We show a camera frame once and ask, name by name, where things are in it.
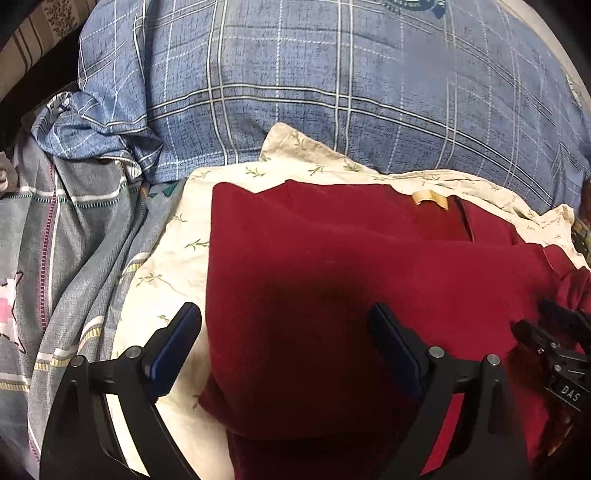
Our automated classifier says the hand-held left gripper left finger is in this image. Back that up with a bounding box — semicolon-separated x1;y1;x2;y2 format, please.
39;302;204;480

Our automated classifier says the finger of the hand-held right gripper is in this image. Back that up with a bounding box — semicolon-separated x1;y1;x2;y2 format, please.
512;320;578;370
538;300;591;344

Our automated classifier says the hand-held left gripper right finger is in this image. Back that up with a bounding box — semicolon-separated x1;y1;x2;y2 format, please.
367;302;532;480

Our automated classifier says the dark red garment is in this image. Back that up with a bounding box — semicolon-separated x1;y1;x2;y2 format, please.
198;181;591;480

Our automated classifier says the multicoloured patterned cloth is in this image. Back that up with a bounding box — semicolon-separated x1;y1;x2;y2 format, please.
570;217;591;268

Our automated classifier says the cream floral bed sheet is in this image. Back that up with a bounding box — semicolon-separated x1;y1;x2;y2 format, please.
111;122;578;480

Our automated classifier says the grey star print sheet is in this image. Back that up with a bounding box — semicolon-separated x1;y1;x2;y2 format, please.
0;134;190;480

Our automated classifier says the blue plaid quilt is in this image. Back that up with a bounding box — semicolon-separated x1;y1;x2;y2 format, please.
31;0;591;217

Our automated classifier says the striped floral sofa cushion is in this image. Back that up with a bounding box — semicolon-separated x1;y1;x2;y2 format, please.
0;0;100;93

